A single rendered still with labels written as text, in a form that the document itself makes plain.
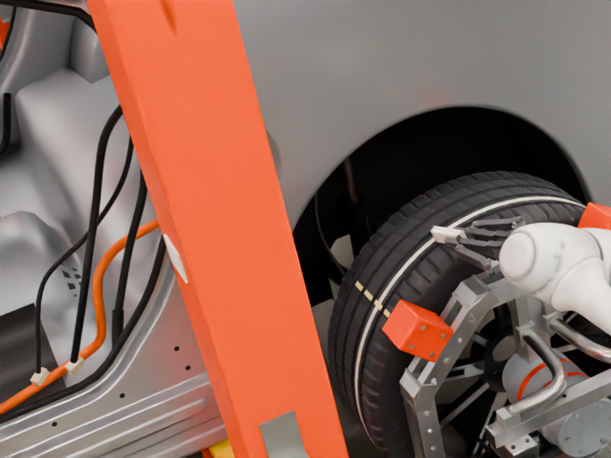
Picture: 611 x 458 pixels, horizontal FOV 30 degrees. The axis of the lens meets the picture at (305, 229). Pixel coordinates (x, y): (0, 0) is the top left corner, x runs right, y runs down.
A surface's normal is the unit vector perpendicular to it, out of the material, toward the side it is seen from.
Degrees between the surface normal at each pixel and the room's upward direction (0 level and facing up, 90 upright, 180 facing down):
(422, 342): 90
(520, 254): 54
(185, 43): 90
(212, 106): 90
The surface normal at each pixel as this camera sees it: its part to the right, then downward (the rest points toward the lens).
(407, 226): -0.53, -0.64
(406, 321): -0.79, -0.33
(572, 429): 0.38, 0.41
